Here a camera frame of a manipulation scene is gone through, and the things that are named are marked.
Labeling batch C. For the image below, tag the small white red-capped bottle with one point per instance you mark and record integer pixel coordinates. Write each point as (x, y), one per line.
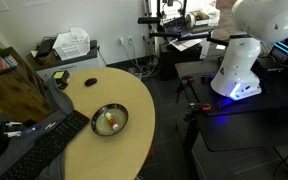
(111, 121)

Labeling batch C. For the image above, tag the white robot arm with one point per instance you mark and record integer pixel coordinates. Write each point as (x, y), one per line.
(253, 22)

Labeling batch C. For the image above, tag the black rimmed bowl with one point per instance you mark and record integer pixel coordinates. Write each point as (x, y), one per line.
(99, 123)

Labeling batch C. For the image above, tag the orange clamp rear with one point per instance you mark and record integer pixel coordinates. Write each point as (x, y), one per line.
(184, 80)

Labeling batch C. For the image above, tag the orange clamp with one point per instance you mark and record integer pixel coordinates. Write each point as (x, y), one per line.
(195, 107)
(184, 80)

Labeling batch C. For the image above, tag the black computer mouse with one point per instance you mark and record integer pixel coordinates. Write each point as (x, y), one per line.
(89, 82)

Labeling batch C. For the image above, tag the black equipment stand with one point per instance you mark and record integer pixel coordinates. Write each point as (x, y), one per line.
(183, 45)

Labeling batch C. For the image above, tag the grey low cabinet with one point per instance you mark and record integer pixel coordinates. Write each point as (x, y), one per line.
(91, 60)

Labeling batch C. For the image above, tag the orange clamp front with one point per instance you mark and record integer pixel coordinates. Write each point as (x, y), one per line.
(195, 107)

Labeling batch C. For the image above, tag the white plastic basket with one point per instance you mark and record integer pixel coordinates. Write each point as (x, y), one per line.
(72, 44)

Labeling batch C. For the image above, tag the black box with yellow label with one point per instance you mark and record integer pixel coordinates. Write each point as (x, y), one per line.
(61, 78)

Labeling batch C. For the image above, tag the grey cloth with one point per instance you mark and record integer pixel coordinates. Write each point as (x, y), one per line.
(62, 106)

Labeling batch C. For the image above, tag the black device on cabinet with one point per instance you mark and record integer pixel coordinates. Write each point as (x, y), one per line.
(45, 47)

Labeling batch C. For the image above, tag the wooden shelf unit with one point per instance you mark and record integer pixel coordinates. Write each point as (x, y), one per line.
(22, 94)

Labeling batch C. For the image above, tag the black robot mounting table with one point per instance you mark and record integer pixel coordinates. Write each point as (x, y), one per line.
(243, 140)

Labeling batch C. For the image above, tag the black keyboard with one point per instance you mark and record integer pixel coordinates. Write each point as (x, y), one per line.
(46, 148)

